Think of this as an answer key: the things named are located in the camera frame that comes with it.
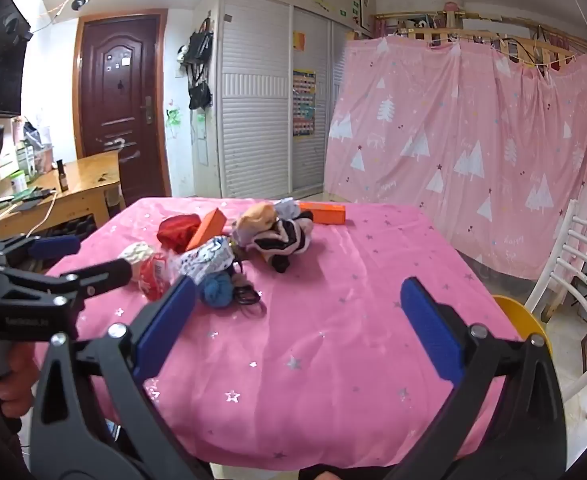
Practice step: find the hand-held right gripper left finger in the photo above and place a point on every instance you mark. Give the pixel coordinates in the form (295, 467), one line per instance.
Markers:
(168, 325)

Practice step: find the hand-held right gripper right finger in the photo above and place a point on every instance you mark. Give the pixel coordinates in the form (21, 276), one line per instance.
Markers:
(431, 330)

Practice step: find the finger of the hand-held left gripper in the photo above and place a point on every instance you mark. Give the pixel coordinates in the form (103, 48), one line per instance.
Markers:
(53, 247)
(108, 275)

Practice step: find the red snack packet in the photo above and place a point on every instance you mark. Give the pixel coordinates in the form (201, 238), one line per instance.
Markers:
(153, 275)

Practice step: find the blue cloth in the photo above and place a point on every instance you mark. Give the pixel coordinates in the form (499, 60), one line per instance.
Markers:
(217, 290)

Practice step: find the white printed wrapper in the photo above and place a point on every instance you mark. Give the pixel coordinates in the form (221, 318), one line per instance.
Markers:
(206, 257)

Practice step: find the red cloth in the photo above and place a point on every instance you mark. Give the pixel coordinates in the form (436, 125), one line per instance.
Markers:
(176, 232)

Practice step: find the short orange box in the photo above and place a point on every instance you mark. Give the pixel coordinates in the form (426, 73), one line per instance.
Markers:
(208, 227)

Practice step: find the orange ball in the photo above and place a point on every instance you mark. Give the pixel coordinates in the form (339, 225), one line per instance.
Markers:
(258, 216)

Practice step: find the black white striped cloth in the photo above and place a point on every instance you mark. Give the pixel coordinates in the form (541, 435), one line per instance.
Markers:
(286, 240)

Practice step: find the long orange box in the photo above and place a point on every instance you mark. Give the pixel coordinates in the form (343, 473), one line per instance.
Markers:
(326, 214)

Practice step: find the person's left hand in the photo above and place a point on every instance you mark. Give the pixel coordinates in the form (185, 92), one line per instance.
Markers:
(18, 385)

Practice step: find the brown bottle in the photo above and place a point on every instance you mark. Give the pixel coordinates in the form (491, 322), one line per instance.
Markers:
(62, 176)

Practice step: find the wooden desk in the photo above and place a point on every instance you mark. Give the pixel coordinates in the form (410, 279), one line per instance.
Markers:
(83, 175)

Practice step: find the white green carton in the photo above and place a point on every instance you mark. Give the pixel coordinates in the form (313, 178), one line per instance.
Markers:
(23, 157)

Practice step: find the pink star tablecloth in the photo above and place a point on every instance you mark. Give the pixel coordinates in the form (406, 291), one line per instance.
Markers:
(323, 335)

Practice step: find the dark red door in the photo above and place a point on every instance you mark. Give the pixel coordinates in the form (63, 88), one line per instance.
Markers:
(118, 110)

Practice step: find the white chair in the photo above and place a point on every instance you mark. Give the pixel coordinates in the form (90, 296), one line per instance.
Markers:
(563, 255)

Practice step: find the pink tree print curtain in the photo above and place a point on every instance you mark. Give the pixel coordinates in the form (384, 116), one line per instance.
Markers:
(448, 135)

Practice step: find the small black hanging bag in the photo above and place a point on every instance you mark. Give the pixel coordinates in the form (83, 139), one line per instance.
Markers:
(199, 96)

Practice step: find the white slatted wardrobe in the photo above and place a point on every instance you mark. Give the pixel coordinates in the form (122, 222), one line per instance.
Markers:
(253, 135)

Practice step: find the large black hanging bag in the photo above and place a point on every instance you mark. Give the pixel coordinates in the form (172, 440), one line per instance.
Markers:
(201, 45)

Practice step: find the orange sticker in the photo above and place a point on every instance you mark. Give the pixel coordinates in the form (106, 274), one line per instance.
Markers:
(299, 41)

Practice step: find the pink doll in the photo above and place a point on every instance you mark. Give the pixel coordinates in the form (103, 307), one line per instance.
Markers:
(452, 2)

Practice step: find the colourful wall poster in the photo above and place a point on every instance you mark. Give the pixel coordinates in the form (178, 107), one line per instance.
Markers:
(303, 102)

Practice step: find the wooden bed frame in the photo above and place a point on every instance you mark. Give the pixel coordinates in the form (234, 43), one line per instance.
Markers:
(478, 34)

